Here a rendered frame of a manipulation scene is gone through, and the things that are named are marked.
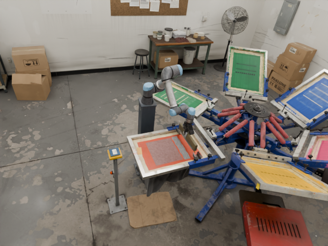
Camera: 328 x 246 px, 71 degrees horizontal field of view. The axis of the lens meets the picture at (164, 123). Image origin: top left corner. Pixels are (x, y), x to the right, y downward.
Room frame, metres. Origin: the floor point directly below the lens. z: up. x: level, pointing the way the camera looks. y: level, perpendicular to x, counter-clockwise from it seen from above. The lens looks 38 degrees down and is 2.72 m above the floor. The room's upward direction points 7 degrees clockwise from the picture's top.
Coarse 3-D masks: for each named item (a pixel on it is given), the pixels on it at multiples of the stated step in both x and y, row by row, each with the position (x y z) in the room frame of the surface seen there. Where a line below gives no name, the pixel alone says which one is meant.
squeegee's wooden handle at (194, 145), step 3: (180, 123) 2.02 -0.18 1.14; (180, 126) 1.99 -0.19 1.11; (180, 129) 1.98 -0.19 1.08; (183, 129) 1.93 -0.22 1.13; (189, 135) 1.83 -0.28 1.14; (186, 138) 1.84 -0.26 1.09; (189, 138) 1.79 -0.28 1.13; (192, 138) 1.79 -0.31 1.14; (189, 141) 1.78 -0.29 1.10; (192, 141) 1.75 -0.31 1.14; (192, 144) 1.73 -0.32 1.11; (195, 144) 1.70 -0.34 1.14; (192, 147) 1.71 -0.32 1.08; (195, 147) 1.69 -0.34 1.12; (195, 150) 1.69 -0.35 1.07
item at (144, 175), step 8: (128, 136) 1.86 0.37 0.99; (136, 136) 1.88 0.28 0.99; (144, 136) 1.91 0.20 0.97; (200, 144) 1.89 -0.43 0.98; (136, 152) 1.64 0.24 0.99; (208, 152) 1.77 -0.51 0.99; (136, 160) 1.53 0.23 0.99; (168, 168) 1.48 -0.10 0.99; (176, 168) 1.49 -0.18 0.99; (184, 168) 1.53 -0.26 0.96; (144, 176) 1.35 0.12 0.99; (152, 176) 1.38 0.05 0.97
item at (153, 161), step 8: (160, 152) 1.71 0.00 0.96; (168, 152) 1.73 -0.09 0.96; (176, 152) 1.74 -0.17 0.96; (192, 152) 1.77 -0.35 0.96; (144, 160) 1.58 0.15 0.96; (152, 160) 1.59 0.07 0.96; (160, 160) 1.60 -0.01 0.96; (168, 160) 1.62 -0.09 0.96; (176, 160) 1.63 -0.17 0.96; (184, 160) 1.65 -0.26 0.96; (152, 168) 1.48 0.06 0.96
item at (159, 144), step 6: (162, 138) 1.94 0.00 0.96; (168, 138) 1.95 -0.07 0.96; (180, 138) 1.98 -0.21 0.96; (138, 144) 1.79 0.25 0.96; (144, 144) 1.80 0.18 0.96; (150, 144) 1.81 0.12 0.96; (156, 144) 1.82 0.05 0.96; (162, 144) 1.84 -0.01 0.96; (168, 144) 1.85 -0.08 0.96; (174, 144) 1.86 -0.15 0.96; (186, 144) 1.88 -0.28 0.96; (144, 150) 1.71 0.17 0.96; (150, 150) 1.72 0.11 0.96; (156, 150) 1.74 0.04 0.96; (162, 150) 1.75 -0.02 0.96
